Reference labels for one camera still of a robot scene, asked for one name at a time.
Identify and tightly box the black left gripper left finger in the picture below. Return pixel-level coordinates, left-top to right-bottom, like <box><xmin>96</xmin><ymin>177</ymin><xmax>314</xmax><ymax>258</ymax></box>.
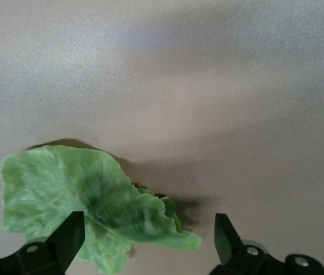
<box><xmin>0</xmin><ymin>211</ymin><xmax>86</xmax><ymax>275</ymax></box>

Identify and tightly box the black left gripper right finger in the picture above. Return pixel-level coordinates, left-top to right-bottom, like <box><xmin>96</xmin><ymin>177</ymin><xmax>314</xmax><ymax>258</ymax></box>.
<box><xmin>209</xmin><ymin>213</ymin><xmax>324</xmax><ymax>275</ymax></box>

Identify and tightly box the green lettuce leaf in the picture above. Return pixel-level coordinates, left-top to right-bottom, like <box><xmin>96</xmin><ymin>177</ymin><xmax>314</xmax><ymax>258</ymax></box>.
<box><xmin>1</xmin><ymin>144</ymin><xmax>203</xmax><ymax>275</ymax></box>

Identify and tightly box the brown table cover sheet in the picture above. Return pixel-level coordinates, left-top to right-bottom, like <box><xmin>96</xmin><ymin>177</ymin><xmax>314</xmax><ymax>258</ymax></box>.
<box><xmin>0</xmin><ymin>0</ymin><xmax>324</xmax><ymax>275</ymax></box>

